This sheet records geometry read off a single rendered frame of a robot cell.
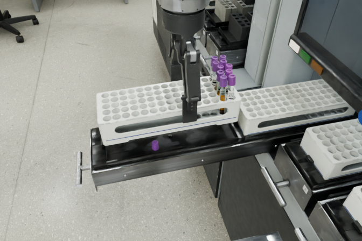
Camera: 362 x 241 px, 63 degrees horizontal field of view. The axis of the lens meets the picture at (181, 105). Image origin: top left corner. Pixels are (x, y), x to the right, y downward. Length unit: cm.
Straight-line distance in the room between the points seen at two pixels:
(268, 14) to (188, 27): 42
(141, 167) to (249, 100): 30
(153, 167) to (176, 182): 93
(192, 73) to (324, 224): 38
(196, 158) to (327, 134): 29
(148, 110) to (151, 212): 97
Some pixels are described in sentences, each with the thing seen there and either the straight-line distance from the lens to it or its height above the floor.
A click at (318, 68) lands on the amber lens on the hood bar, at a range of 67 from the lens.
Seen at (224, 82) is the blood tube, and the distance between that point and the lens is 59.
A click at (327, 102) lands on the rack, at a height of 86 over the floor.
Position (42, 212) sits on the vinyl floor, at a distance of 165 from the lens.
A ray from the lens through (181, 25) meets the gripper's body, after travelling 51.
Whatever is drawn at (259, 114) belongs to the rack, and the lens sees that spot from 71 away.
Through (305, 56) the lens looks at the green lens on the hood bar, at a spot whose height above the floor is 98.
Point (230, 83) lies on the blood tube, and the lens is 60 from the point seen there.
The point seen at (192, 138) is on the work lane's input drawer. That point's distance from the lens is 70.
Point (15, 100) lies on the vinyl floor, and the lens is 236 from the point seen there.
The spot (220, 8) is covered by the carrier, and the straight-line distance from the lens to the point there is 119.
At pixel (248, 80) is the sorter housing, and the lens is 102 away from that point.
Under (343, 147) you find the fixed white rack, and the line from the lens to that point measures 69.
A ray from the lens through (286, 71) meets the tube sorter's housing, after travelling 83.
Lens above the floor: 132
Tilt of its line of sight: 41 degrees down
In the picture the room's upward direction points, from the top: straight up
